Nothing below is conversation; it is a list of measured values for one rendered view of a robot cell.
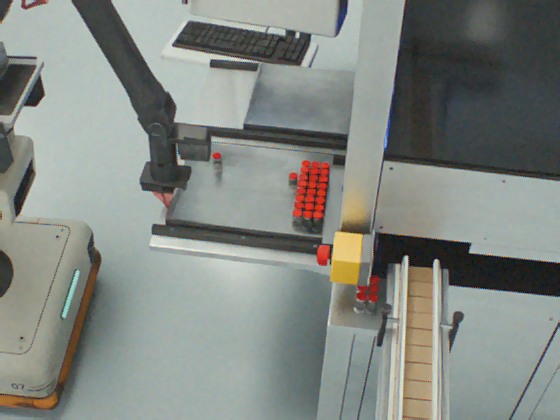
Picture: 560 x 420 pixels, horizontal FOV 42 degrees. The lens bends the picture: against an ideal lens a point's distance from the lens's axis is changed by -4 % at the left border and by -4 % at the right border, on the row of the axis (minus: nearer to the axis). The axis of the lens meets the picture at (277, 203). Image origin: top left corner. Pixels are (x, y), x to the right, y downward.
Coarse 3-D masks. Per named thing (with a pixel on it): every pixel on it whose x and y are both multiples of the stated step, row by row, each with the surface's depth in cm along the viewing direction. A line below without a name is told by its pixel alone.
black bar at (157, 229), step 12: (156, 228) 162; (168, 228) 162; (180, 228) 163; (192, 228) 163; (204, 240) 163; (216, 240) 162; (228, 240) 161; (240, 240) 161; (252, 240) 161; (264, 240) 161; (276, 240) 161; (288, 240) 161; (300, 252) 161; (312, 252) 160
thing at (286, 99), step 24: (264, 72) 205; (288, 72) 204; (312, 72) 203; (336, 72) 201; (264, 96) 198; (288, 96) 198; (312, 96) 198; (336, 96) 199; (264, 120) 191; (288, 120) 191; (312, 120) 191; (336, 120) 192
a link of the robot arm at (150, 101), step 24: (72, 0) 128; (96, 0) 128; (96, 24) 131; (120, 24) 134; (120, 48) 135; (120, 72) 139; (144, 72) 140; (144, 96) 142; (168, 96) 148; (144, 120) 146; (168, 120) 146
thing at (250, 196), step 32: (224, 160) 180; (256, 160) 181; (288, 160) 180; (320, 160) 179; (192, 192) 173; (224, 192) 173; (256, 192) 173; (288, 192) 173; (192, 224) 162; (224, 224) 166; (256, 224) 166; (288, 224) 166
